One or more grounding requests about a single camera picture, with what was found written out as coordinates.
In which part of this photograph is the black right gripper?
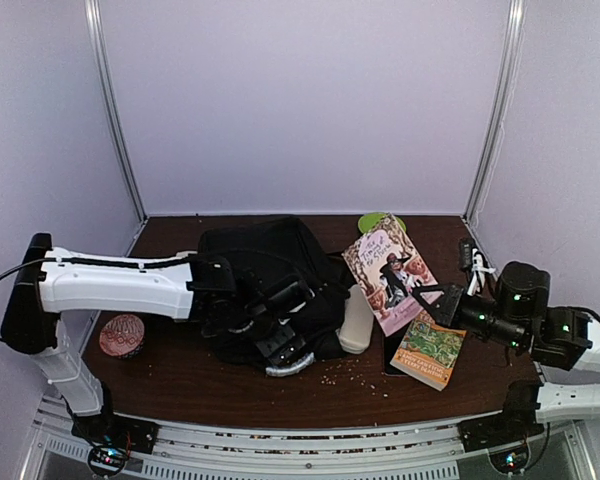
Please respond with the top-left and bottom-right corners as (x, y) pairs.
(413, 283), (528, 353)

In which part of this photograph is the orange treehouse paperback book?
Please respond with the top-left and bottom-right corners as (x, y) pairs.
(389, 310), (466, 391)

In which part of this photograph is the black student backpack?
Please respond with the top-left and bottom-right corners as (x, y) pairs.
(198, 217), (353, 377)

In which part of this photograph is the black smartphone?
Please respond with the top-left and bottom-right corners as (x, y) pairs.
(382, 327), (407, 377)

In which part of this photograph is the purple illustrated paperback book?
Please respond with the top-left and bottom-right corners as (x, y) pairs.
(342, 214), (438, 336)

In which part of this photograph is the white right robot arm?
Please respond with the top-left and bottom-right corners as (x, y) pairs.
(412, 261), (600, 442)

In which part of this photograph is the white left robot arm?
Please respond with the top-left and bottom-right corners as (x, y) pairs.
(0, 233), (315, 444)

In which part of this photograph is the green plate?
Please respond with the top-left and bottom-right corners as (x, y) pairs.
(357, 212), (407, 235)

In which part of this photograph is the red patterned bowl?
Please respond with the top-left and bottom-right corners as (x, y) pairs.
(98, 314), (145, 359)

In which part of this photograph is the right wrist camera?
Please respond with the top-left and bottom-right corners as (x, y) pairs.
(459, 238), (495, 296)

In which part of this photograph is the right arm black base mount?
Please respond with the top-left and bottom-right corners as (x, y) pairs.
(457, 412), (545, 453)

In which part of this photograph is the aluminium front rail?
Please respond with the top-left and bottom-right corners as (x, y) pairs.
(16, 395), (600, 479)

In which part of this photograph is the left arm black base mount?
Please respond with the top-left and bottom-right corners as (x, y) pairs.
(71, 414), (159, 454)

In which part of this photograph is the right aluminium frame post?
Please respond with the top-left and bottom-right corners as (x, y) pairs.
(464, 0), (526, 228)

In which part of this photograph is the aluminium frame post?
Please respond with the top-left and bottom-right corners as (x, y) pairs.
(84, 0), (148, 222)
(464, 0), (526, 228)

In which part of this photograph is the left aluminium frame post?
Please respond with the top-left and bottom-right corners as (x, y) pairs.
(84, 0), (148, 222)

